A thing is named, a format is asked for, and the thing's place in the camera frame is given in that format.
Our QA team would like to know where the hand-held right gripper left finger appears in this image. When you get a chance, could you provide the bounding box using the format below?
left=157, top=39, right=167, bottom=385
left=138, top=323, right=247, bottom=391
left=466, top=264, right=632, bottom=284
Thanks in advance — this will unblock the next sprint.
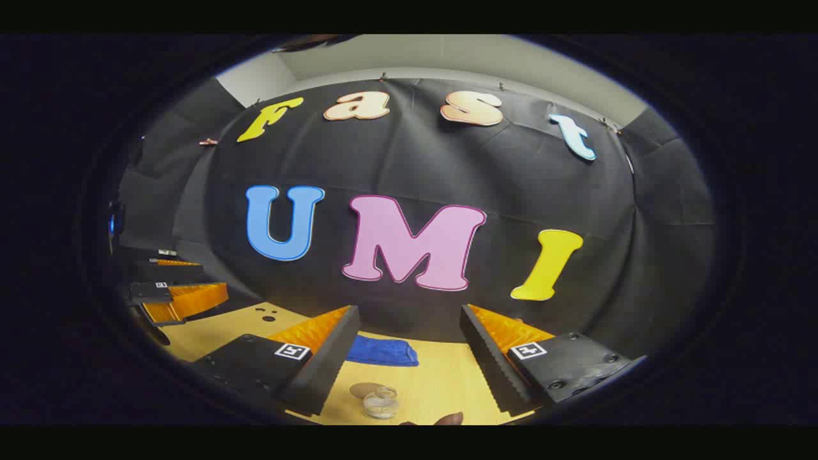
left=192, top=305, right=361, bottom=417

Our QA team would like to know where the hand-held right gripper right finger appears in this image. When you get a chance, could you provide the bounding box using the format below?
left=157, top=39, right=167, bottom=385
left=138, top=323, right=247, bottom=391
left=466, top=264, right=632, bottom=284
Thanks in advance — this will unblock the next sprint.
left=460, top=303, right=647, bottom=416

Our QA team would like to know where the clear plastic water bottle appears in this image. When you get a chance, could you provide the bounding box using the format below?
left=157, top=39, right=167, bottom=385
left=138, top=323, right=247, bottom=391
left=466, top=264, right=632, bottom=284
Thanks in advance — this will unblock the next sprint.
left=362, top=386, right=401, bottom=420

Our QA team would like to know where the blue towel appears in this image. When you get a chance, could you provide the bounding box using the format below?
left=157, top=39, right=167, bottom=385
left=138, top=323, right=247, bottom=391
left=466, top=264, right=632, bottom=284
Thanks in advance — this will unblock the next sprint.
left=345, top=335, right=420, bottom=367

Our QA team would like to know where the black backdrop cloth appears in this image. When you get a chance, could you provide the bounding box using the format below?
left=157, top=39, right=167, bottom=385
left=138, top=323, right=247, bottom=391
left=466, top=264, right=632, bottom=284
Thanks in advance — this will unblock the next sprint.
left=118, top=77, right=716, bottom=358

